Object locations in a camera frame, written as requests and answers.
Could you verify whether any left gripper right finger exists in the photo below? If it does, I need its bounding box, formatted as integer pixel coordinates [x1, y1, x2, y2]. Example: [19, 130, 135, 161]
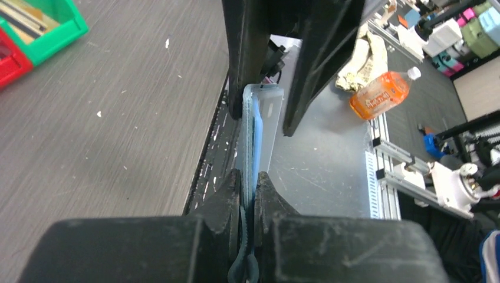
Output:
[254, 172, 298, 282]

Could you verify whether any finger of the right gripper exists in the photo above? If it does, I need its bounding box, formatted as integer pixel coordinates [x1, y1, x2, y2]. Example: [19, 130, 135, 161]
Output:
[282, 1, 365, 137]
[222, 0, 270, 120]

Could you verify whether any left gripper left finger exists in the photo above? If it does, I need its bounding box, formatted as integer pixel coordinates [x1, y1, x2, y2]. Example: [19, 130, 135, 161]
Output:
[192, 169, 242, 282]

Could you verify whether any blue leather card holder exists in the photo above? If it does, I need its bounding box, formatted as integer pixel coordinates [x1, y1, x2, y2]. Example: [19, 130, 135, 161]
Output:
[227, 84, 284, 282]

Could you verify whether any gold cards pile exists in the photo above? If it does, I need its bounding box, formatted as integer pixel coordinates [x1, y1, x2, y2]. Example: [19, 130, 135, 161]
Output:
[1, 0, 60, 44]

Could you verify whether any crumpled beige cloth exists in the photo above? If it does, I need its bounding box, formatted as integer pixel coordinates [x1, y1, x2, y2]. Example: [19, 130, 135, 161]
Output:
[335, 24, 388, 93]

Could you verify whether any orange drink bottle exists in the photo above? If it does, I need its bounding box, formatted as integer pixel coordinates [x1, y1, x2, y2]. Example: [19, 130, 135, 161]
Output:
[349, 67, 422, 120]

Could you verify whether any green plastic bin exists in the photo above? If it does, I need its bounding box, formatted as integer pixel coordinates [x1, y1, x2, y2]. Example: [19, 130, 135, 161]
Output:
[1, 0, 89, 66]

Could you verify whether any red plastic bin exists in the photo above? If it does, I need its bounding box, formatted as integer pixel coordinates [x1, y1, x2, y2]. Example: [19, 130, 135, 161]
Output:
[1, 29, 34, 89]

